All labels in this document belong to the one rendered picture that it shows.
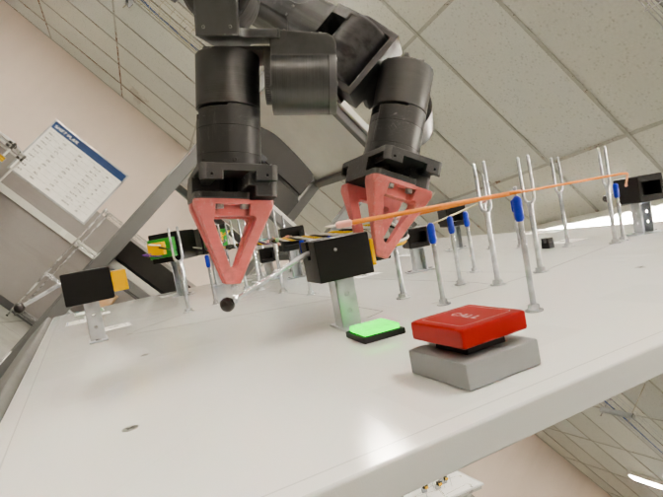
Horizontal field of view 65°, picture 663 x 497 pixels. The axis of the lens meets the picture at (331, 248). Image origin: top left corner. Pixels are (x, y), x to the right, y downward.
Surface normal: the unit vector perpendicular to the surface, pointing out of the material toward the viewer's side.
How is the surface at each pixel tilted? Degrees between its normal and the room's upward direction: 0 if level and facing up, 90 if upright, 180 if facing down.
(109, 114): 90
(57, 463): 50
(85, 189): 90
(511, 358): 90
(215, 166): 94
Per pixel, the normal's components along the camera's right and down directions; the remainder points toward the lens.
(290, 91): 0.04, 0.48
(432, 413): -0.18, -0.98
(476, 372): 0.44, -0.03
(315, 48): 0.03, 0.27
